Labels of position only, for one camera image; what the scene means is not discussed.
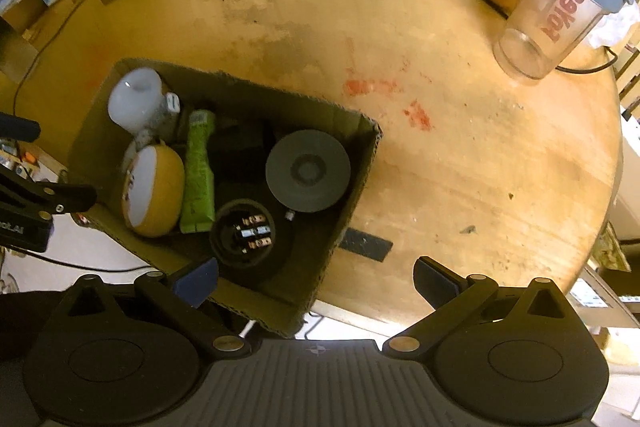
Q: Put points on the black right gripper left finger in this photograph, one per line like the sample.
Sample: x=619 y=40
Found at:
x=178 y=295

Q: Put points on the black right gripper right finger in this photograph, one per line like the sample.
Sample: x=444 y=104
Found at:
x=455 y=301

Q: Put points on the green hand cream tube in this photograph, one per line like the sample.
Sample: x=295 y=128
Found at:
x=198 y=208

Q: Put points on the white round lamp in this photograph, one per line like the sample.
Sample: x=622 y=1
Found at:
x=138 y=101

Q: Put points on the black round charger puck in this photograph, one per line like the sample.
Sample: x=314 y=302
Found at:
x=250 y=243

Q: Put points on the black suction cup disc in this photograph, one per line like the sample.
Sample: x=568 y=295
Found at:
x=308 y=171

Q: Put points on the brown cardboard box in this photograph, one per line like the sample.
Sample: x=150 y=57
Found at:
x=250 y=120

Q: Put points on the yellow pig-shaped case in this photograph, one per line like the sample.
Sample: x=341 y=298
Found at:
x=153 y=191

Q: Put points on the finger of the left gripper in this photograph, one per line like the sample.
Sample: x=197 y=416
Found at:
x=68 y=198
x=18 y=128

